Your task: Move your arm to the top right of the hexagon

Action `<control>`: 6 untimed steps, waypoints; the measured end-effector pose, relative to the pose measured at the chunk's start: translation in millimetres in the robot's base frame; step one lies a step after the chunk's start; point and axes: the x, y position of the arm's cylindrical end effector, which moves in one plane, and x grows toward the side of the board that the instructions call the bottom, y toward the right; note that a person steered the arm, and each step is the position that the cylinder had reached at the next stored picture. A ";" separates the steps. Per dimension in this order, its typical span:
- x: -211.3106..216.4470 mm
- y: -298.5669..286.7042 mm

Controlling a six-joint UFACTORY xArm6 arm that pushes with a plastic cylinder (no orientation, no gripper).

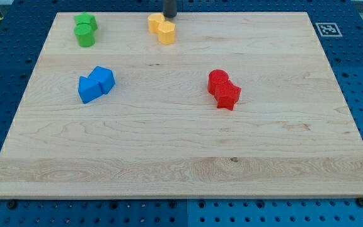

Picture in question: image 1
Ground yellow hexagon block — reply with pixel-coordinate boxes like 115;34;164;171
158;21;176;45

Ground red cylinder block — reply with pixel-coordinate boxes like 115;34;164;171
207;69;229;95

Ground red star block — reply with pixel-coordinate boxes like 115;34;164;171
214;81;241;110

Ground wooden board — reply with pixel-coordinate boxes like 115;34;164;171
0;12;363;200

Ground blue cube block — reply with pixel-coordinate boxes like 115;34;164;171
88;66;115;95

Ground blue triangle block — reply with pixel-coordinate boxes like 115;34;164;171
78;76;103;104

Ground yellow heart block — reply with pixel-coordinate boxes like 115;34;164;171
147;13;164;33

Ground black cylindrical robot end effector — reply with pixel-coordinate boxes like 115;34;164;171
163;0;177;18

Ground green cylinder block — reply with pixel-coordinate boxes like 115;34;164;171
74;24;95;47

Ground green star block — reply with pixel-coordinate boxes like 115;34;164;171
74;12;98;31

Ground white fiducial marker tag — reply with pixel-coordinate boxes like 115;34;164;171
316;22;342;37

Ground black bolt left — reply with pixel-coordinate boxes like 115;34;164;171
6;200;17;209

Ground black bolt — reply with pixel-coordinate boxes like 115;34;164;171
6;200;17;209
355;197;363;207

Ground black bolt right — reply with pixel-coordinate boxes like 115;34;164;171
355;197;363;207

